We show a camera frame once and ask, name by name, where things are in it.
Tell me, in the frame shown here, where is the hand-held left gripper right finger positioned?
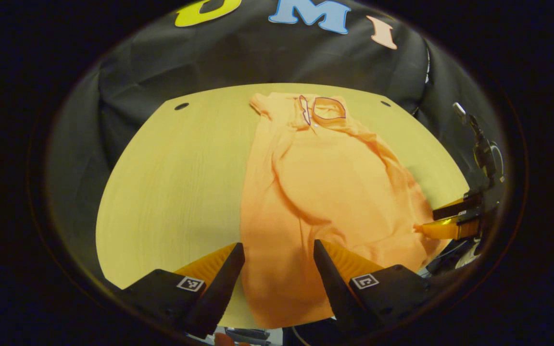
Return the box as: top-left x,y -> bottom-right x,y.
313,239 -> 434,334

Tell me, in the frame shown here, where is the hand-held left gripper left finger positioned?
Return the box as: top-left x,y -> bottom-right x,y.
113,243 -> 246,339

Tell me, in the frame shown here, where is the orange T-shirt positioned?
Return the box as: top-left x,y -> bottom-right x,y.
239,92 -> 451,330

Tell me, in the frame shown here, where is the black backdrop cloth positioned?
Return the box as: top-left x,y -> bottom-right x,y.
46,0 -> 504,289

